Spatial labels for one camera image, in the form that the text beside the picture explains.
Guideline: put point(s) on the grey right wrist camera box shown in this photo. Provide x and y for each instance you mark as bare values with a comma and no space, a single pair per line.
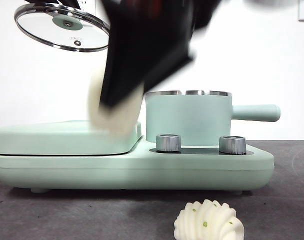
272,2

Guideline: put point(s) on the mint green breakfast machine base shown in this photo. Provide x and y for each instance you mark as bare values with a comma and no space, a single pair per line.
141,172

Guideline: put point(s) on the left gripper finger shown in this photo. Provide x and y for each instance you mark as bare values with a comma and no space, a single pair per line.
69,3
31,1

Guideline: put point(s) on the mint green griddle cover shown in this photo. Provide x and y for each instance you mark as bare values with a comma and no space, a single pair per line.
41,140

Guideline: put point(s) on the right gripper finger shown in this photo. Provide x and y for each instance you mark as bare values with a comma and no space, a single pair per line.
146,45

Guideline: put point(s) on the twisted white scallion bun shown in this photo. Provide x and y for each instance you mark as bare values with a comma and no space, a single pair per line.
209,222

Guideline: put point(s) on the smooth white steamed bun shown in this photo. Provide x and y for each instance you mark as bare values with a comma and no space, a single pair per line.
116,120

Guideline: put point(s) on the glass pot lid green knob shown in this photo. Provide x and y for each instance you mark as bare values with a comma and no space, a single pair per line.
41,27

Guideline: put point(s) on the silver control knob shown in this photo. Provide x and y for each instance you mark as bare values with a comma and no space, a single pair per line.
232,145
168,143

